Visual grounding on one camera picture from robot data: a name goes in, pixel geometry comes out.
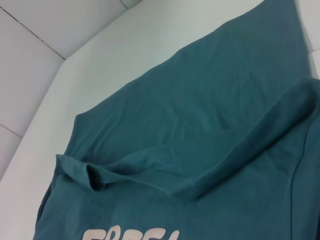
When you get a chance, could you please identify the blue-green shirt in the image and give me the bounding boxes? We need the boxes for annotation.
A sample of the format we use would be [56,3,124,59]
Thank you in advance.
[32,0,320,240]

